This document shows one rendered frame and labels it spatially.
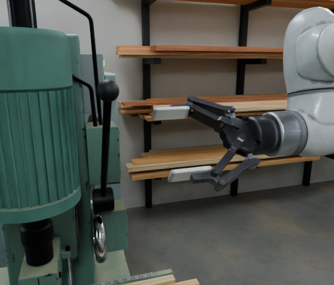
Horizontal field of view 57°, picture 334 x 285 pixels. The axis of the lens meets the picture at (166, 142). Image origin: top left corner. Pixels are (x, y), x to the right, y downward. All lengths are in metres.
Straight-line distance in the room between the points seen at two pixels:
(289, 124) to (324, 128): 0.07
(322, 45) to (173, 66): 2.48
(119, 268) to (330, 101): 0.80
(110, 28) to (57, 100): 2.41
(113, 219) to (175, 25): 2.44
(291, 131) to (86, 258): 0.63
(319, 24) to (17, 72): 0.53
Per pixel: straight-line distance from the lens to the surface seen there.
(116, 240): 0.87
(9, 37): 0.51
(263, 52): 2.90
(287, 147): 0.61
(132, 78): 2.94
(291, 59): 0.67
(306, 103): 0.65
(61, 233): 0.77
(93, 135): 0.78
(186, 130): 3.16
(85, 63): 0.86
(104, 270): 1.10
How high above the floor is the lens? 1.45
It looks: 14 degrees down
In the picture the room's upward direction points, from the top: straight up
